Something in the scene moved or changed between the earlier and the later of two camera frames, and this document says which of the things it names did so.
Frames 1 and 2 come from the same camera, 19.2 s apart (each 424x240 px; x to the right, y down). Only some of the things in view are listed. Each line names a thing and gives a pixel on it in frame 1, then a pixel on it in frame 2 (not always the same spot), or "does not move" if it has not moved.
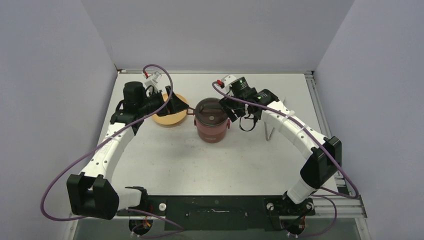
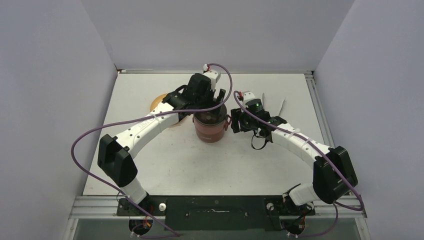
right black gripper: (228, 103) → (238, 115)
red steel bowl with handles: (212, 129) does not move
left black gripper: (174, 105) → (210, 93)
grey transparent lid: (209, 112) does not move
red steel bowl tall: (211, 134) does not move
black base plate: (221, 212) does not move
